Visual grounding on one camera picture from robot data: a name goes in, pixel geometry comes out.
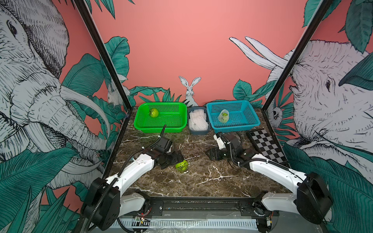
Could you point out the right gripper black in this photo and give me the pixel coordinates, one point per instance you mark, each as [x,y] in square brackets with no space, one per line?
[215,150]

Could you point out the white slotted cable duct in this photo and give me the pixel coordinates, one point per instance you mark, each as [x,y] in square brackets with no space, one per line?
[163,223]

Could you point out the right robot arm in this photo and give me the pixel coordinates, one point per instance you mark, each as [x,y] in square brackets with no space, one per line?
[308,194]

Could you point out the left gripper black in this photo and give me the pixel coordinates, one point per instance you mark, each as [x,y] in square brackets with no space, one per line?
[175,159]

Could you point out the grey bin of foam nets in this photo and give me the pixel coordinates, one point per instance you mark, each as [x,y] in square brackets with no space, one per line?
[198,121]

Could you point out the teal plastic basket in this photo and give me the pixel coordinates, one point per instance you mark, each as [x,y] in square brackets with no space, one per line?
[241,116]

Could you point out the checkerboard calibration board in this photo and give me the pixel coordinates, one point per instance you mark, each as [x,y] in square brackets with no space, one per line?
[263,142]

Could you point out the black front frame rail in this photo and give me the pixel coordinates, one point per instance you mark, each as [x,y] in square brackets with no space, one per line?
[209,204]

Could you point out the custard apple green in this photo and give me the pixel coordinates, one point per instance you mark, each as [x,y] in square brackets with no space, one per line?
[154,113]
[182,166]

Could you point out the black frame post right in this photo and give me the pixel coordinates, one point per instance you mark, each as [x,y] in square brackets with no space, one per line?
[316,19]

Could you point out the green plastic basket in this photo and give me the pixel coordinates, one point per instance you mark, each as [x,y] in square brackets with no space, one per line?
[173,115]

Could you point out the black frame post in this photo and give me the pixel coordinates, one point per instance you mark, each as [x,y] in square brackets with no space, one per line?
[316,19]
[94,33]

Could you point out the black frame post left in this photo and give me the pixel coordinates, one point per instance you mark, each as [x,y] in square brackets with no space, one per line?
[94,33]

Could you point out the custard apple with dark spots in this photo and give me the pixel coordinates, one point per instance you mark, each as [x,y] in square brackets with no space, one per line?
[224,118]

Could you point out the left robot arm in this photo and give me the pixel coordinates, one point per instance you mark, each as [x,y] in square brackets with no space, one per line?
[105,201]

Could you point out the white foam net sleeve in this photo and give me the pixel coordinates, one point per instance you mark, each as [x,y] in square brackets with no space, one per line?
[223,111]

